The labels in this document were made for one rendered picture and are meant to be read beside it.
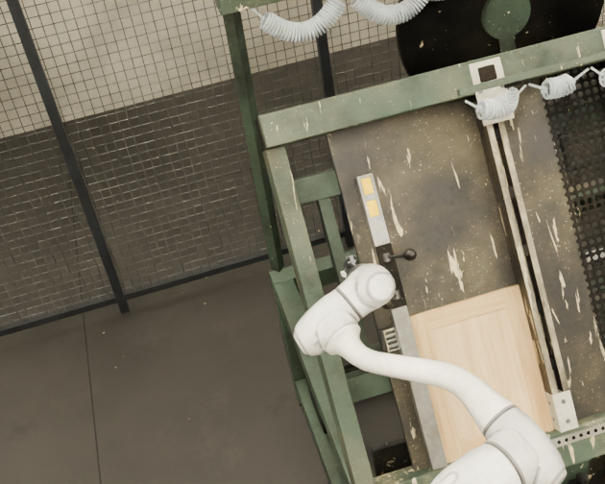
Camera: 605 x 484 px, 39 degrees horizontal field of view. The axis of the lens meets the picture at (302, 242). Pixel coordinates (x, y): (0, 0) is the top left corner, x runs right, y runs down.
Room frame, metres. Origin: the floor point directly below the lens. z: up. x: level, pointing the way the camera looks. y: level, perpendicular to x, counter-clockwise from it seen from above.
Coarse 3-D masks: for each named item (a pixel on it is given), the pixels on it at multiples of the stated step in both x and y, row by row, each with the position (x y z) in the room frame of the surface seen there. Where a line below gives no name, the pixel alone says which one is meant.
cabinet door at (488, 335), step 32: (512, 288) 1.99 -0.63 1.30; (416, 320) 1.94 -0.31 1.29; (448, 320) 1.94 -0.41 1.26; (480, 320) 1.94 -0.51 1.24; (512, 320) 1.94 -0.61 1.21; (448, 352) 1.88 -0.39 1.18; (480, 352) 1.88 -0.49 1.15; (512, 352) 1.88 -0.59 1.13; (512, 384) 1.83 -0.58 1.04; (448, 416) 1.77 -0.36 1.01; (544, 416) 1.77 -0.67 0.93; (448, 448) 1.71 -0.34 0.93
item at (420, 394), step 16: (368, 176) 2.16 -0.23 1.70; (368, 224) 2.09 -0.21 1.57; (384, 224) 2.08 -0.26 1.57; (384, 240) 2.06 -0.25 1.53; (400, 320) 1.92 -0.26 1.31; (400, 336) 1.89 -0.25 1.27; (400, 352) 1.88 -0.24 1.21; (416, 352) 1.87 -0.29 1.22; (416, 384) 1.81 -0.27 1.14; (416, 400) 1.78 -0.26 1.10; (432, 416) 1.76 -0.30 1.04; (432, 432) 1.73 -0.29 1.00; (432, 448) 1.70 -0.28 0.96; (432, 464) 1.67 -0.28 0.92
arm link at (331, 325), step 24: (312, 312) 1.58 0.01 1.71; (336, 312) 1.56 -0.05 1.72; (312, 336) 1.53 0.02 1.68; (336, 336) 1.51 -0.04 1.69; (360, 360) 1.45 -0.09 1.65; (384, 360) 1.43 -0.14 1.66; (408, 360) 1.41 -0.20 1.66; (432, 360) 1.40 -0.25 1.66; (432, 384) 1.35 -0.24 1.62; (456, 384) 1.32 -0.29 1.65; (480, 384) 1.30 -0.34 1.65; (480, 408) 1.25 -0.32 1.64; (504, 408) 1.23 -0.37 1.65
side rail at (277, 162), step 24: (288, 168) 2.16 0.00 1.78; (288, 192) 2.13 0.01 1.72; (288, 216) 2.09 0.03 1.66; (288, 240) 2.07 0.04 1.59; (312, 264) 2.01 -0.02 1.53; (312, 288) 1.97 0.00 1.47; (336, 360) 1.85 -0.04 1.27; (336, 384) 1.81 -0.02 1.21; (336, 408) 1.77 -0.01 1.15; (360, 432) 1.72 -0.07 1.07; (360, 456) 1.68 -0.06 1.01; (360, 480) 1.64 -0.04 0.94
